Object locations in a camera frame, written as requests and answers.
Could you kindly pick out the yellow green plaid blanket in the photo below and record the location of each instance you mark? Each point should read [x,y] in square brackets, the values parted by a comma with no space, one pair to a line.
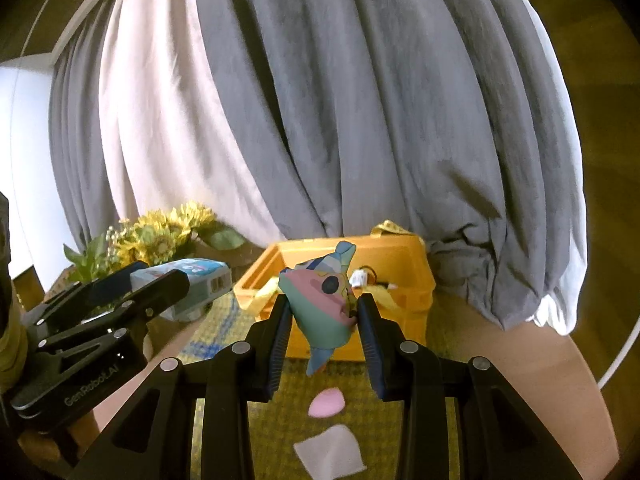
[285,410]

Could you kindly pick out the grey curtain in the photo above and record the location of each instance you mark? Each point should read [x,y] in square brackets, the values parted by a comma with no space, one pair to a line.
[375,110]

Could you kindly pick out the pink oval pad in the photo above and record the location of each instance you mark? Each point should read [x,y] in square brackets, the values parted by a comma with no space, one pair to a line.
[325,402]

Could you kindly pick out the white square cloth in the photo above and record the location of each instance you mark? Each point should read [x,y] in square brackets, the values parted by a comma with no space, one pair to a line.
[330,452]

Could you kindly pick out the pale pink curtain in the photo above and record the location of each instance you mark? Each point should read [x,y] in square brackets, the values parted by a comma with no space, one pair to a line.
[165,110]

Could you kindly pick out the pink teal fish plush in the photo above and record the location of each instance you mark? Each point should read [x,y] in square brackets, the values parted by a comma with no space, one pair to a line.
[320,310]

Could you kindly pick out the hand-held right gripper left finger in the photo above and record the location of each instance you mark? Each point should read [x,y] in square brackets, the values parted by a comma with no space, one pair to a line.
[280,345]

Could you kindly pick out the orange plastic crate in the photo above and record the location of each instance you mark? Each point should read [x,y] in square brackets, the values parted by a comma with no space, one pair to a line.
[405,270]

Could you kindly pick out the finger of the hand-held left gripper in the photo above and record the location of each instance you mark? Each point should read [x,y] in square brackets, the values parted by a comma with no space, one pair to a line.
[117,277]
[160,287]

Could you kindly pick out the sunflower bouquet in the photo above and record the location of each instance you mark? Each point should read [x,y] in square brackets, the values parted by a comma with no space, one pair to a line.
[155,240]

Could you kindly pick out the white cabinet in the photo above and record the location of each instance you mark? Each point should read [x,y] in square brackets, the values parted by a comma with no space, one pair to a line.
[25,160]

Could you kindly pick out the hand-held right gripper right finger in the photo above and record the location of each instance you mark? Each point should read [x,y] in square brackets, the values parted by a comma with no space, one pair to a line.
[372,350]

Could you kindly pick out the blue white tissue pack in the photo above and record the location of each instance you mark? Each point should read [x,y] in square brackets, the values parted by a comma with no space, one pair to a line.
[200,280]

